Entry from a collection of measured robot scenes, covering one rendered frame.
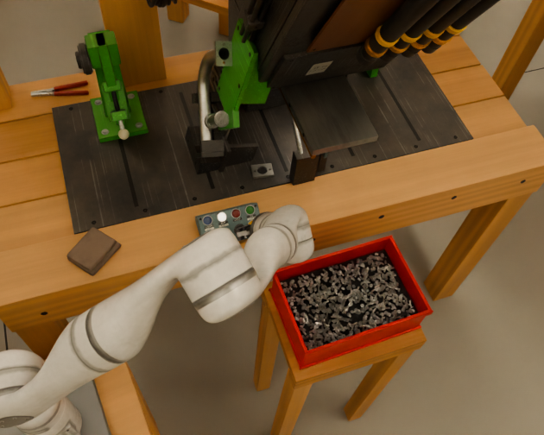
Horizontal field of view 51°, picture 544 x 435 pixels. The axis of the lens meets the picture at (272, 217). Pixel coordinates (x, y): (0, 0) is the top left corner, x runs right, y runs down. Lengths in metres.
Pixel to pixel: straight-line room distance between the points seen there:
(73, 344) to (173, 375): 1.37
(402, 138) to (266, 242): 0.85
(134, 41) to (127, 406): 0.93
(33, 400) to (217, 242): 0.39
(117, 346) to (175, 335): 1.44
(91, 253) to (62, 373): 0.53
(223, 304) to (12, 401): 0.38
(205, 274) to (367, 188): 0.87
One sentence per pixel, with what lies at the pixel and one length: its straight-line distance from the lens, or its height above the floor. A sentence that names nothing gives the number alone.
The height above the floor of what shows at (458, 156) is 0.90.
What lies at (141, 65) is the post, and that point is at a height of 0.95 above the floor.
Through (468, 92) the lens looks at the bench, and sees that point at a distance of 1.86.
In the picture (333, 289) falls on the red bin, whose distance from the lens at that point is 1.37.
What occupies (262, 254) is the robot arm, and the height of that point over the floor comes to 1.36.
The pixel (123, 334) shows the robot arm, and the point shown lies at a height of 1.36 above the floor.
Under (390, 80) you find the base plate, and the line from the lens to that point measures 1.79.
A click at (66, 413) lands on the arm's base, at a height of 1.01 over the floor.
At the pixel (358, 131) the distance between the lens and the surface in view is 1.31.
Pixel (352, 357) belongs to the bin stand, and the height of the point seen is 0.80.
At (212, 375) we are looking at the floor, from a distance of 2.19.
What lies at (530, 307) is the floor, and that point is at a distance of 2.59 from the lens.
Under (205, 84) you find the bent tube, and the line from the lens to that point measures 1.46.
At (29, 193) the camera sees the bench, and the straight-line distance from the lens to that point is 1.56.
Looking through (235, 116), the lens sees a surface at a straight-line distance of 1.35.
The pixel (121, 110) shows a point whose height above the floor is 0.99.
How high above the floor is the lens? 2.10
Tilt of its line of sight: 57 degrees down
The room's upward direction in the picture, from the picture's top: 7 degrees clockwise
